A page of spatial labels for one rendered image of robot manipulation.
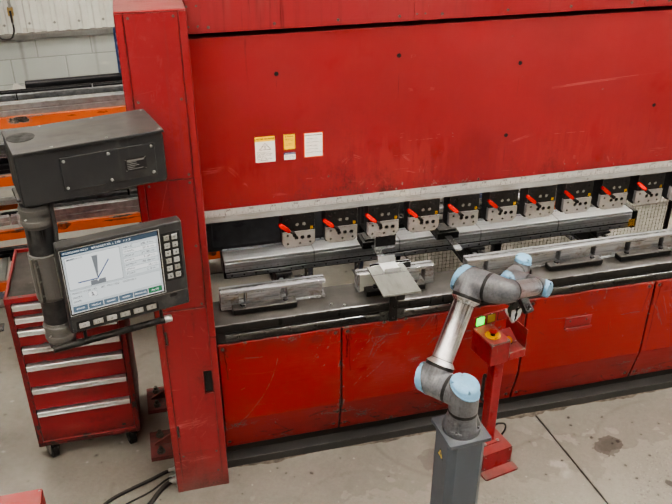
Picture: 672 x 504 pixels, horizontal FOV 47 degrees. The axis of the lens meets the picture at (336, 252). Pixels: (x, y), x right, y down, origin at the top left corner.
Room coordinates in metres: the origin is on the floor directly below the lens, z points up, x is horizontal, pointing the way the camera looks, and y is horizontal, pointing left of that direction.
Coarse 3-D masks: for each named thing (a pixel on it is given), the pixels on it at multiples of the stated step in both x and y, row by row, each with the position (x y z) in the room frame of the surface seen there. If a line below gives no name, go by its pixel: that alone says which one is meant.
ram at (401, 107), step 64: (192, 64) 3.02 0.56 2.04; (256, 64) 3.08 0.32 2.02; (320, 64) 3.15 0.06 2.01; (384, 64) 3.22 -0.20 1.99; (448, 64) 3.29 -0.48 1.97; (512, 64) 3.36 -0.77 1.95; (576, 64) 3.44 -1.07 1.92; (640, 64) 3.52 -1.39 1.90; (256, 128) 3.08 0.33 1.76; (320, 128) 3.15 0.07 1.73; (384, 128) 3.22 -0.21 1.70; (448, 128) 3.29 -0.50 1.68; (512, 128) 3.37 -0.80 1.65; (576, 128) 3.45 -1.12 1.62; (640, 128) 3.54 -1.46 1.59; (256, 192) 3.08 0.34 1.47; (320, 192) 3.15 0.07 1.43; (448, 192) 3.30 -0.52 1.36
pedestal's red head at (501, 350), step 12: (492, 312) 3.08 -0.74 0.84; (492, 324) 3.07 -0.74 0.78; (516, 324) 3.05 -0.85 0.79; (480, 336) 2.98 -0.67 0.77; (504, 336) 2.97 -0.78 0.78; (516, 336) 3.04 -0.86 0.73; (480, 348) 2.97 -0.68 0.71; (492, 348) 2.90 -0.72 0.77; (504, 348) 2.93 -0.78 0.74; (516, 348) 2.98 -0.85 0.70; (492, 360) 2.90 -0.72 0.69; (504, 360) 2.93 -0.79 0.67
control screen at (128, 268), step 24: (120, 240) 2.44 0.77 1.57; (144, 240) 2.48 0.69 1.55; (72, 264) 2.36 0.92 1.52; (96, 264) 2.39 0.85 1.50; (120, 264) 2.43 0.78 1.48; (144, 264) 2.47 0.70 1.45; (72, 288) 2.35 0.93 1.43; (96, 288) 2.39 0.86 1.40; (120, 288) 2.43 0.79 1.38; (144, 288) 2.47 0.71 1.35; (72, 312) 2.34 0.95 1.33
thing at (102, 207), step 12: (108, 192) 4.64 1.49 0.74; (120, 192) 4.64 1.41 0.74; (132, 192) 4.67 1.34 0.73; (0, 204) 4.53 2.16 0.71; (60, 204) 4.43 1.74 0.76; (72, 204) 4.43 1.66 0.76; (84, 204) 4.37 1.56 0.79; (96, 204) 4.37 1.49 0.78; (108, 204) 4.39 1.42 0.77; (120, 204) 4.42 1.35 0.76; (132, 204) 4.44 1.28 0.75; (0, 216) 4.27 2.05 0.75; (12, 216) 4.26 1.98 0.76; (60, 216) 4.30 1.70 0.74; (72, 216) 4.33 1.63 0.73; (84, 216) 4.35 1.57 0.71; (96, 216) 4.37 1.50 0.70
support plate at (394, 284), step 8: (400, 264) 3.26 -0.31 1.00; (376, 272) 3.18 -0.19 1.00; (392, 272) 3.18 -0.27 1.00; (400, 272) 3.18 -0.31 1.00; (408, 272) 3.18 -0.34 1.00; (376, 280) 3.11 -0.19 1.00; (384, 280) 3.11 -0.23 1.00; (392, 280) 3.11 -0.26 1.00; (400, 280) 3.11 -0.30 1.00; (408, 280) 3.11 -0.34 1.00; (384, 288) 3.04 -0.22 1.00; (392, 288) 3.04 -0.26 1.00; (400, 288) 3.04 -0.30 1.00; (408, 288) 3.04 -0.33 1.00; (416, 288) 3.04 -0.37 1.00; (384, 296) 2.97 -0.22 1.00; (392, 296) 2.98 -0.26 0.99
